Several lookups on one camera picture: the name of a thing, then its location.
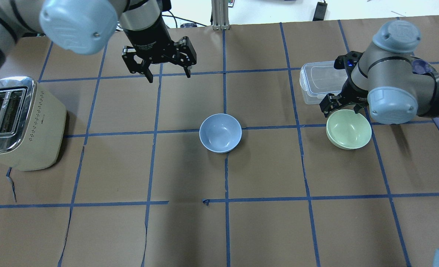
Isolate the blue bowl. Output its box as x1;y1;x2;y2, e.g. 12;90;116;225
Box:
199;113;243;154

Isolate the green bowl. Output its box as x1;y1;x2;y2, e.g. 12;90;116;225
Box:
325;109;372;150

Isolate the black power adapter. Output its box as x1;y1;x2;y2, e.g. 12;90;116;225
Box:
312;0;328;21

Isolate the cream and chrome toaster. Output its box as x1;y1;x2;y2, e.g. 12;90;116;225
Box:
0;76;67;171

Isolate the clear plastic food container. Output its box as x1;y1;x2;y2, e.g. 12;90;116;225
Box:
299;61;348;105

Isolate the aluminium frame post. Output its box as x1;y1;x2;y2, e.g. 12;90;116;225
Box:
211;0;230;30

